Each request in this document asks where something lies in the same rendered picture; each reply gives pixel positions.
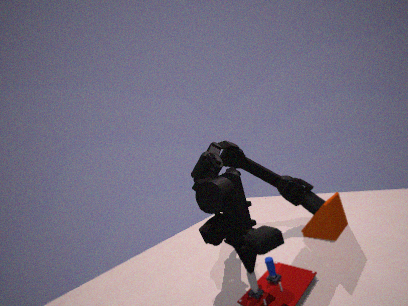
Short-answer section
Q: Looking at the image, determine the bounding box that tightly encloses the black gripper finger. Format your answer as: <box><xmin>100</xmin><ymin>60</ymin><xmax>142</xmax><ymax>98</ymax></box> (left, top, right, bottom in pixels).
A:
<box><xmin>224</xmin><ymin>238</ymin><xmax>248</xmax><ymax>272</ymax></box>
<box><xmin>234</xmin><ymin>242</ymin><xmax>257</xmax><ymax>273</ymax></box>

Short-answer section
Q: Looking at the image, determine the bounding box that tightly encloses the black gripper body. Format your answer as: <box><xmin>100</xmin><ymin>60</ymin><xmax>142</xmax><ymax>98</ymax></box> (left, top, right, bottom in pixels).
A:
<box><xmin>220</xmin><ymin>197</ymin><xmax>284</xmax><ymax>255</ymax></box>

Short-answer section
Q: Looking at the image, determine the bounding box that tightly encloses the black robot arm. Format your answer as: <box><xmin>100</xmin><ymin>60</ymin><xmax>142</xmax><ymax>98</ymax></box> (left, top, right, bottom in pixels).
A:
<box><xmin>191</xmin><ymin>141</ymin><xmax>325</xmax><ymax>246</ymax></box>

